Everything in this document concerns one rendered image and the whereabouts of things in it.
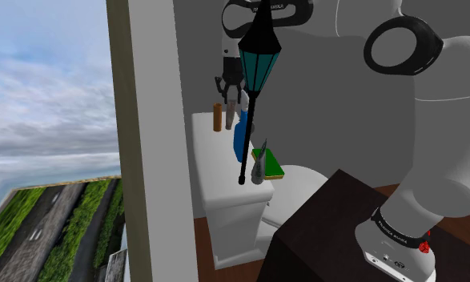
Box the black teal lantern lamp post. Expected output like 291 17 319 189
237 0 283 186

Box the grey-brown tube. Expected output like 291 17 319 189
224 99 238 131

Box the green yellow sponge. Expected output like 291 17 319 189
251 147 286 181

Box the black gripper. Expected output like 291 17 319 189
214 56 247 105

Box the blue spray bottle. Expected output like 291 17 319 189
232 89 256 163

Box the orange-brown cylinder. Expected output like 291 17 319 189
212 103 223 133

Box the white toilet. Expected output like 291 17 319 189
191 111 330 271

